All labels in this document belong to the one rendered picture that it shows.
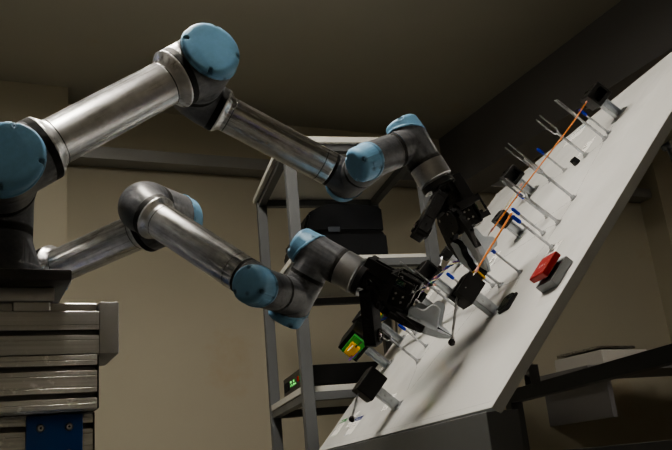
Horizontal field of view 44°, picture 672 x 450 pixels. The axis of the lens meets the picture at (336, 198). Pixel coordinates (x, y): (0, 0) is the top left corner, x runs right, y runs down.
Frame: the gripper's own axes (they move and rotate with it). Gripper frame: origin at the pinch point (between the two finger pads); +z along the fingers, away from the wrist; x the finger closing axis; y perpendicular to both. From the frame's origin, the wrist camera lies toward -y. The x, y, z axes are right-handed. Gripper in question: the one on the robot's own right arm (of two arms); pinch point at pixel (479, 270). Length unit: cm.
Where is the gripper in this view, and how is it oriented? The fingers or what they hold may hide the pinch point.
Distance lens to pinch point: 169.3
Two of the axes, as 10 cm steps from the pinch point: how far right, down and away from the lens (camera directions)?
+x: -2.9, 3.9, 8.8
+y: 8.3, -3.6, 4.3
